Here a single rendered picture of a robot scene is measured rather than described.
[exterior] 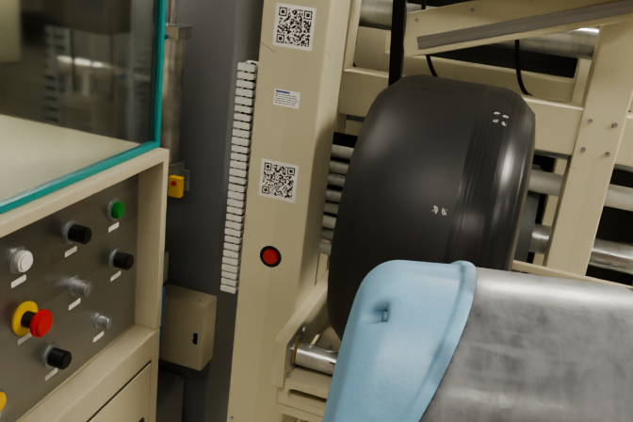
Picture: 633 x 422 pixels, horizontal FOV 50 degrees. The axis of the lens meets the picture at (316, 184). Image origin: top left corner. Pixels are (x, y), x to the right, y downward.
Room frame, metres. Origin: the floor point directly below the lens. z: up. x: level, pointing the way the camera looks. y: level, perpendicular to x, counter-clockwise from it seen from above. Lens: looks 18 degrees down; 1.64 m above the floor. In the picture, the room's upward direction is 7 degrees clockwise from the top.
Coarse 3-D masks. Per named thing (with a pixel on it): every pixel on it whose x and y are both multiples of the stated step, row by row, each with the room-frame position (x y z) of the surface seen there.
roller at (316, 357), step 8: (304, 344) 1.16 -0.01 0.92; (312, 344) 1.17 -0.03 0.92; (296, 352) 1.16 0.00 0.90; (304, 352) 1.15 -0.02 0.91; (312, 352) 1.15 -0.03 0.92; (320, 352) 1.15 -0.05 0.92; (328, 352) 1.15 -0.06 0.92; (336, 352) 1.15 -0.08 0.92; (296, 360) 1.15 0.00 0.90; (304, 360) 1.14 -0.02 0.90; (312, 360) 1.14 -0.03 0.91; (320, 360) 1.14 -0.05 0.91; (328, 360) 1.13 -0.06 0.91; (312, 368) 1.15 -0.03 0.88; (320, 368) 1.13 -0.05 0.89; (328, 368) 1.13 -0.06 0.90
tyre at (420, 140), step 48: (384, 96) 1.20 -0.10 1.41; (432, 96) 1.16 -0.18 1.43; (480, 96) 1.17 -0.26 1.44; (384, 144) 1.08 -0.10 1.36; (432, 144) 1.07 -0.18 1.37; (480, 144) 1.06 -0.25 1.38; (528, 144) 1.10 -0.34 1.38; (384, 192) 1.03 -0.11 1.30; (432, 192) 1.01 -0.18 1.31; (480, 192) 1.00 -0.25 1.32; (336, 240) 1.05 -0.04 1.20; (384, 240) 1.00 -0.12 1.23; (432, 240) 0.98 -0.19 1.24; (480, 240) 0.97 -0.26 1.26; (336, 288) 1.03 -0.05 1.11
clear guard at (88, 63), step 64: (0, 0) 0.84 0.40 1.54; (64, 0) 0.95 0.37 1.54; (128, 0) 1.11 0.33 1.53; (0, 64) 0.83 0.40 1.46; (64, 64) 0.95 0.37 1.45; (128, 64) 1.11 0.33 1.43; (0, 128) 0.83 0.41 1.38; (64, 128) 0.95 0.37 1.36; (128, 128) 1.12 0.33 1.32; (0, 192) 0.83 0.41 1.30
